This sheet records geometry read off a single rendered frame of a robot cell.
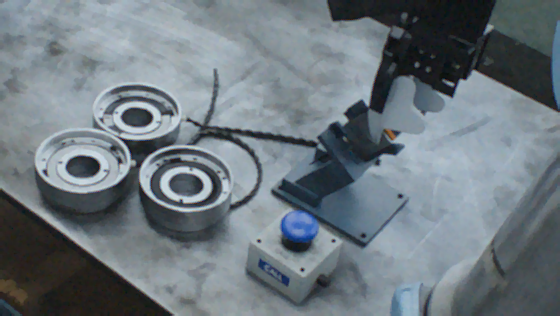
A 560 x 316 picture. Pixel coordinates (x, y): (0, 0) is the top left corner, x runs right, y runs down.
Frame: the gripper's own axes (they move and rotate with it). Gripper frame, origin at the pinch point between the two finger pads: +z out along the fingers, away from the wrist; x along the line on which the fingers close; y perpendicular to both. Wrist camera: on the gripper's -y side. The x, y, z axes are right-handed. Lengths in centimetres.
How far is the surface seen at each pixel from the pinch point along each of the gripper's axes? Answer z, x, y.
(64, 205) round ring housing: 13.3, -20.5, -25.4
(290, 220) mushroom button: 6.5, -13.2, -2.3
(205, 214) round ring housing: 10.9, -13.8, -11.6
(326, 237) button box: 9.1, -10.0, 0.9
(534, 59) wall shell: 68, 157, -9
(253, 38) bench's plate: 10.6, 21.8, -26.3
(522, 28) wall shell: 62, 157, -14
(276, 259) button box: 9.8, -15.8, -1.8
